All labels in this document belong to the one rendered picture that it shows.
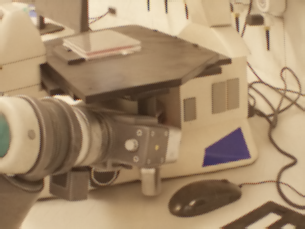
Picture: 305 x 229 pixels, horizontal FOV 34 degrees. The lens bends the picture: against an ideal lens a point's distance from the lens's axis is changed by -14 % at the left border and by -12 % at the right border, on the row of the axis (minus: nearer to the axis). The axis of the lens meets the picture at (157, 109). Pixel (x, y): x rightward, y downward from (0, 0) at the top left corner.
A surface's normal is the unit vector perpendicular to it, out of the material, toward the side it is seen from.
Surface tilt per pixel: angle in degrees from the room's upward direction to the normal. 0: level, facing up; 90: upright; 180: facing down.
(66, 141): 87
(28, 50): 86
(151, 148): 90
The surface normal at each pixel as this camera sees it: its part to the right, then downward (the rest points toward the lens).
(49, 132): 0.86, -0.11
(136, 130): -0.51, -0.04
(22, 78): 0.43, 0.28
